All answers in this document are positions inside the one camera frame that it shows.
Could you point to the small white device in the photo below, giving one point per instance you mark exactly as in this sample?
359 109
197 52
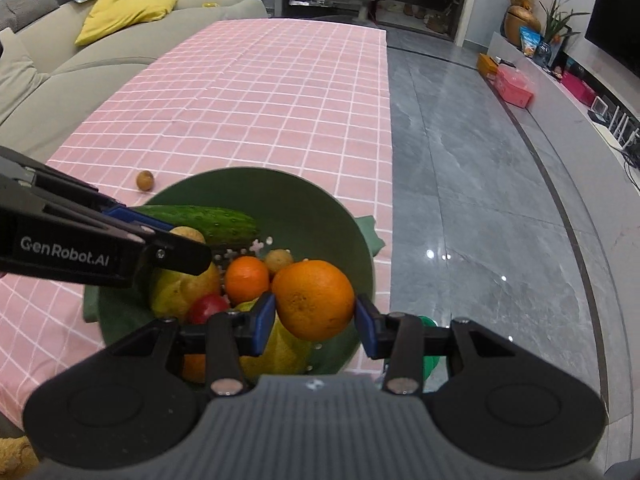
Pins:
600 106

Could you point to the tan longan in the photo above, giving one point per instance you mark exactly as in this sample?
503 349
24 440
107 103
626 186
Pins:
278 260
145 181
187 235

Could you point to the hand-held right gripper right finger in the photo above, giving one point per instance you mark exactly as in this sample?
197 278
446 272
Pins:
367 327

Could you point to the blue snack bag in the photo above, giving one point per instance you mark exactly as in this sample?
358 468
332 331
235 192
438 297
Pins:
530 40

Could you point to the pink checkered tablecloth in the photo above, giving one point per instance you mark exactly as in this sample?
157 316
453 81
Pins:
275 85

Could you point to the green potted plant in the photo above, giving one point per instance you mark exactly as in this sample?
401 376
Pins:
557 20

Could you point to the yellow pear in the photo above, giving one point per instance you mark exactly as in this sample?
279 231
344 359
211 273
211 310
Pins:
185 287

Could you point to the grey pillow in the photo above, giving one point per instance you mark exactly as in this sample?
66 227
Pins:
25 2

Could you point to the magenta box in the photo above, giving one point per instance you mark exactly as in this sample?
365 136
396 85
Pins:
577 85

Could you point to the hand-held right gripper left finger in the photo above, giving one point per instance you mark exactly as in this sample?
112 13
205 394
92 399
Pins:
264 322

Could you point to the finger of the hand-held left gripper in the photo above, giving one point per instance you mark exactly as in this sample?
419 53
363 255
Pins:
180 256
130 216

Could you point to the gold vase with dried flowers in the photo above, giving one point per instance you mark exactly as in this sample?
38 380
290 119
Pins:
522 20

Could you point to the brown shoe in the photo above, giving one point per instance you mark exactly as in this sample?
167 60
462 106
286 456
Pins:
437 24
412 10

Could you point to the yellow pillow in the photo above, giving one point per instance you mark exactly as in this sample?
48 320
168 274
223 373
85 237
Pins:
125 12

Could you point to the green colander bowl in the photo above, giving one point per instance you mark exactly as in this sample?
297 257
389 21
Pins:
310 215

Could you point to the bright green plastic object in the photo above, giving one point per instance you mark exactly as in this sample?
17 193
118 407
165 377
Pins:
431 365

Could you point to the orange box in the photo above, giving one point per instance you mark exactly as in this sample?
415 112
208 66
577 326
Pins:
487 65

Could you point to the yellow fuzzy cloth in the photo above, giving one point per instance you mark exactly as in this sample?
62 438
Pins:
15 455

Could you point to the black television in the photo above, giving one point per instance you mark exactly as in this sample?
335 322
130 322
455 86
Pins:
615 10

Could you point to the green cucumber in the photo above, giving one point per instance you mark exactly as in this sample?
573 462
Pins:
215 220

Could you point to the yellow lemon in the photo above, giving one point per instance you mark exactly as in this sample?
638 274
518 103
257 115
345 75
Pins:
285 355

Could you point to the red tomato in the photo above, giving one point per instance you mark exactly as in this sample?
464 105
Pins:
207 307

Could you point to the beige cushion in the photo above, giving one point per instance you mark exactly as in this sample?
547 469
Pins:
15 75

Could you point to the white router with antennas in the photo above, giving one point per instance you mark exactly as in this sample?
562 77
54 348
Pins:
625 127

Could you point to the pink box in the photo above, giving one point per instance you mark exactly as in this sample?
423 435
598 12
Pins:
515 87

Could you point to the beige sofa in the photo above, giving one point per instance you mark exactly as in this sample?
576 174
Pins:
100 75

